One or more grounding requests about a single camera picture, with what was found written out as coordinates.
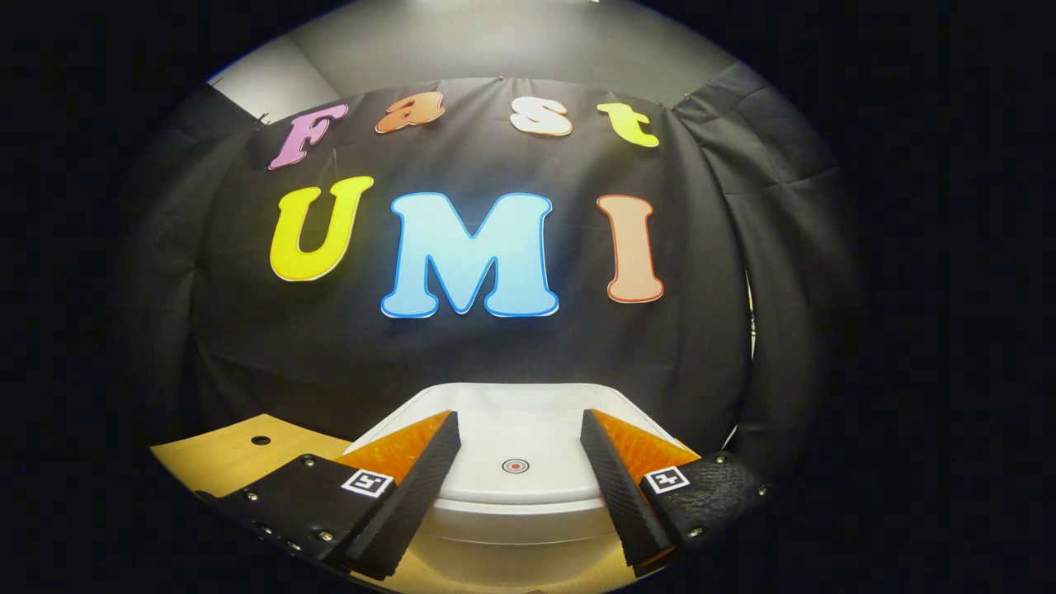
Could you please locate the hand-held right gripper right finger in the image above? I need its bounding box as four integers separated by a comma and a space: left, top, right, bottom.
580, 408, 776, 578

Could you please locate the wooden desktop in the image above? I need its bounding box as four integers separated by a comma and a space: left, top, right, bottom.
151, 414, 661, 594

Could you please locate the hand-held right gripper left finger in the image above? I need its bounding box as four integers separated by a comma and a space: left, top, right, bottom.
198, 410, 461, 581

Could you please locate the white desktop garbage bin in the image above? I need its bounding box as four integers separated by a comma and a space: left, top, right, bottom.
342, 382, 702, 588

